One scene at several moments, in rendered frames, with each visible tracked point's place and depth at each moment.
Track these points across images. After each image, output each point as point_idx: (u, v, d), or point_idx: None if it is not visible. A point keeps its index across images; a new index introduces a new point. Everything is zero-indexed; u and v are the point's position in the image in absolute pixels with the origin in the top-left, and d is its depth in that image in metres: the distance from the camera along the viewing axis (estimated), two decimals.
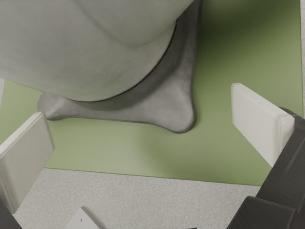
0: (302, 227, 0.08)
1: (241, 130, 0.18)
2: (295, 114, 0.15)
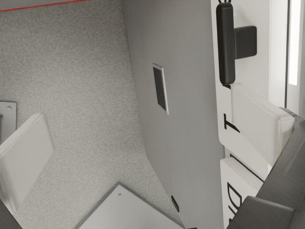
0: (302, 227, 0.08)
1: (241, 130, 0.18)
2: (295, 114, 0.15)
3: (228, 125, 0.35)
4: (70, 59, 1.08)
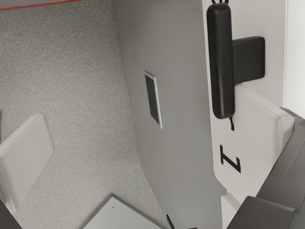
0: (302, 227, 0.08)
1: (241, 130, 0.18)
2: (296, 114, 0.15)
3: (225, 160, 0.27)
4: (58, 64, 1.01)
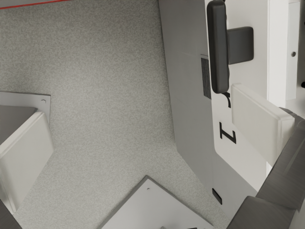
0: (302, 227, 0.08)
1: (241, 130, 0.18)
2: (295, 114, 0.15)
3: (223, 134, 0.32)
4: (104, 52, 1.08)
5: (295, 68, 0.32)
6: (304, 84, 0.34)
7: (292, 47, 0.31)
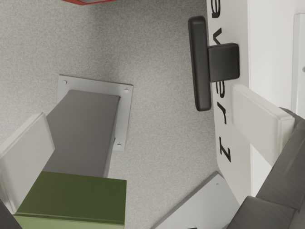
0: (302, 227, 0.08)
1: (241, 130, 0.18)
2: (295, 114, 0.15)
3: (222, 150, 0.30)
4: (186, 46, 1.10)
5: None
6: None
7: (304, 62, 0.28)
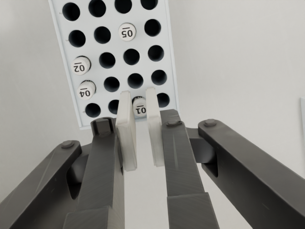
0: None
1: None
2: (178, 115, 0.17)
3: None
4: None
5: None
6: None
7: None
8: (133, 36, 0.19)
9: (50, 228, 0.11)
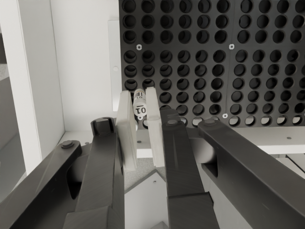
0: None
1: None
2: (178, 115, 0.17)
3: None
4: None
5: (119, 82, 0.33)
6: None
7: (114, 62, 0.33)
8: None
9: (50, 228, 0.11)
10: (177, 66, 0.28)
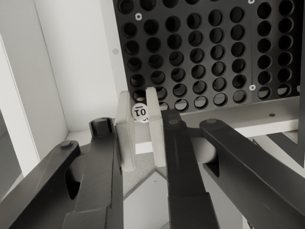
0: None
1: None
2: (179, 115, 0.17)
3: None
4: None
5: (122, 67, 0.29)
6: None
7: (113, 44, 0.28)
8: None
9: None
10: (188, 34, 0.23)
